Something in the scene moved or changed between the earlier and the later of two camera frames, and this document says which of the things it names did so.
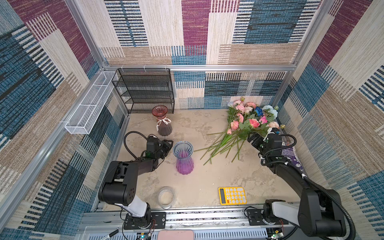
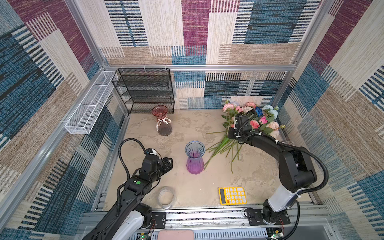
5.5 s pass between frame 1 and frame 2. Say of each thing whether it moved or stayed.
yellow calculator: stayed
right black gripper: moved
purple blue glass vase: moved
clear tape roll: stayed
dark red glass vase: stayed
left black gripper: moved
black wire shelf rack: stayed
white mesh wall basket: stayed
